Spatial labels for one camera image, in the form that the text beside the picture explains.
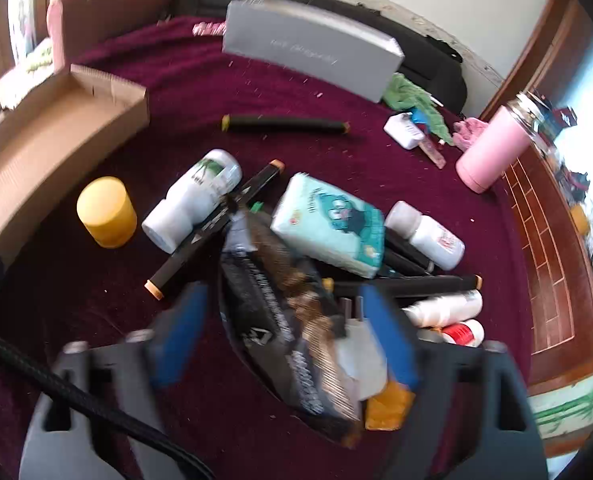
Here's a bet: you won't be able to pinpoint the black marker orange end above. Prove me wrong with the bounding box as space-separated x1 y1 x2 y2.
326 274 483 301

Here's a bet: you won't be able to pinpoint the white pill bottle grey neck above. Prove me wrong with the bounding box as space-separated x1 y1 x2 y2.
383 201 466 271

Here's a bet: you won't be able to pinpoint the black marker purple cap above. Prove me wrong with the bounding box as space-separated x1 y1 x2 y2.
376 250 427 278

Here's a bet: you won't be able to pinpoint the white usb charger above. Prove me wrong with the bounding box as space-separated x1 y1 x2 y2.
383 112 425 151

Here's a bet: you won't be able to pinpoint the white bottle red text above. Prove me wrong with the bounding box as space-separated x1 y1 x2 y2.
401 290 483 328

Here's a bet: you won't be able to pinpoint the orange packet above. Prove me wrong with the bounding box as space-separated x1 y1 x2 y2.
365 380 417 432

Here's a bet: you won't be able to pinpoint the black snack packet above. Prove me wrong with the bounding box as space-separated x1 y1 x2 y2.
219 207 364 448

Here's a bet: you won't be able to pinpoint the pink patterned sachet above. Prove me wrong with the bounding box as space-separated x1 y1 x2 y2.
419 136 448 170

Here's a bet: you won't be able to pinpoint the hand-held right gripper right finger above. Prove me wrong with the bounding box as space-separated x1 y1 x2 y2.
359 282 549 480

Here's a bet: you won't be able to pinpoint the white bottle red label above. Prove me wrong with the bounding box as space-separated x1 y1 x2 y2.
439 319 486 348

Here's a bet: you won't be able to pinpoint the pink towel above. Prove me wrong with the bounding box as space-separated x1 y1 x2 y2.
451 116 487 153

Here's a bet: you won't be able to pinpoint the brown cardboard box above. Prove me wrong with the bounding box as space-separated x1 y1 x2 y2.
0 0 187 266

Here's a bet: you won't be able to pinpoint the black braided cable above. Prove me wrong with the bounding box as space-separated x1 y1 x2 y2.
0 321 217 480

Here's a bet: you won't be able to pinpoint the black marker grey cap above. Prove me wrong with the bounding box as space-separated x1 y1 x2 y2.
383 230 435 273

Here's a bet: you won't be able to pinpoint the white plug adapter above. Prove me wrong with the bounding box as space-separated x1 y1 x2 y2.
336 296 389 401

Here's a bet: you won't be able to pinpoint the wooden brick pattern headboard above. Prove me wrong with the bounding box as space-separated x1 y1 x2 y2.
479 0 593 386

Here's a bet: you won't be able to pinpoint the black marker orange caps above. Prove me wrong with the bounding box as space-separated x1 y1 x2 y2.
144 159 286 302

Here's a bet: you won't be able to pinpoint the pink thermos bottle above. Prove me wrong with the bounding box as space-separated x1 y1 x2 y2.
455 91 552 195

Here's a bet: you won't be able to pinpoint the yellow round jar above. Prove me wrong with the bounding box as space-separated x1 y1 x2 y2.
76 176 138 250

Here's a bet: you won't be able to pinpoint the light blue tissue pack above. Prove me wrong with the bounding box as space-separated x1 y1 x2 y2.
270 172 387 279

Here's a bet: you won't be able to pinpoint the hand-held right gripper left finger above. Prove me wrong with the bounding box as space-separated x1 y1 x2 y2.
19 280 212 480

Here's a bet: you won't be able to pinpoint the grey rectangular box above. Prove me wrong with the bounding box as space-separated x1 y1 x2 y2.
221 0 406 105

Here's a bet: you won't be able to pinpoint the maroon blanket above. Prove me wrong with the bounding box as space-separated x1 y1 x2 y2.
0 15 534 480

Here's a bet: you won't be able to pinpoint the green cloth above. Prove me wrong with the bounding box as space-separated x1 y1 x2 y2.
381 72 454 146

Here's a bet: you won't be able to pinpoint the white green printed sheet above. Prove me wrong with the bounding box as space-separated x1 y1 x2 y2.
529 376 593 443

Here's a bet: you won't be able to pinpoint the white bottle green print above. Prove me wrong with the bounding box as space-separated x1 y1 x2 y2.
141 148 243 255

